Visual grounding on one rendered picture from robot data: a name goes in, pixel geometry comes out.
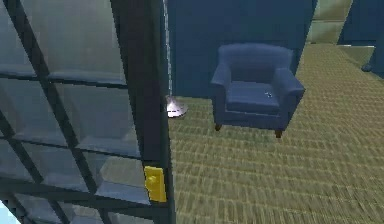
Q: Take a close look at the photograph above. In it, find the yellow door handle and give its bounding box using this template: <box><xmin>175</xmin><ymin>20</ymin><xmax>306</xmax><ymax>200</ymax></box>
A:
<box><xmin>143</xmin><ymin>165</ymin><xmax>168</xmax><ymax>203</ymax></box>

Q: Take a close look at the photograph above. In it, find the black glass-paned room door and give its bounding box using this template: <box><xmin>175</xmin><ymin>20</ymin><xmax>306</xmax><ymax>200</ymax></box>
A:
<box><xmin>0</xmin><ymin>0</ymin><xmax>177</xmax><ymax>224</ymax></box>

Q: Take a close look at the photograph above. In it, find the blue armchair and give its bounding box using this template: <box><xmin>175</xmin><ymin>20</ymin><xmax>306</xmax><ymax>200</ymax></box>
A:
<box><xmin>210</xmin><ymin>42</ymin><xmax>306</xmax><ymax>139</ymax></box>

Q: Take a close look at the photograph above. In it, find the silver floor lamp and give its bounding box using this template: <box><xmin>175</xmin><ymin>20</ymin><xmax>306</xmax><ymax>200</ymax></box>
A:
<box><xmin>162</xmin><ymin>0</ymin><xmax>189</xmax><ymax>119</ymax></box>

